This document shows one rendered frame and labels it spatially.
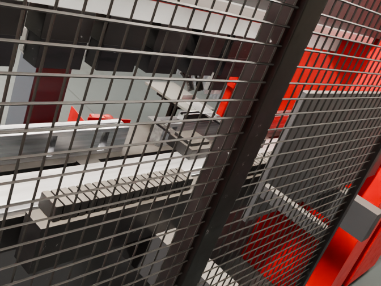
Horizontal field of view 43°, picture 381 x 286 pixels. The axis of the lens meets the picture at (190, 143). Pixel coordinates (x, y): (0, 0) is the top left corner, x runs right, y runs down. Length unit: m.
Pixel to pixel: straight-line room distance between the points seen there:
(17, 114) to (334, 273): 1.83
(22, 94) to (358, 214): 1.61
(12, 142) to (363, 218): 1.42
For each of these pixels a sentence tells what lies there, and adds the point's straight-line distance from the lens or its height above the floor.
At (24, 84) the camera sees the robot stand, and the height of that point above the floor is 0.73.
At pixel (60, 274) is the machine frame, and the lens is 1.86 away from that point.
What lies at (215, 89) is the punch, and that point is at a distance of 1.94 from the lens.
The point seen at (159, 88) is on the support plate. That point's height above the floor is 1.00.
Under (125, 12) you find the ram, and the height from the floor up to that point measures 1.36.
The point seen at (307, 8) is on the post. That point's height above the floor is 1.58.
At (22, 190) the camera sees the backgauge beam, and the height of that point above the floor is 0.98.
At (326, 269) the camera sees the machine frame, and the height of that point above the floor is 0.29.
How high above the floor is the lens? 1.61
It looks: 22 degrees down
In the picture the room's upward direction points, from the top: 22 degrees clockwise
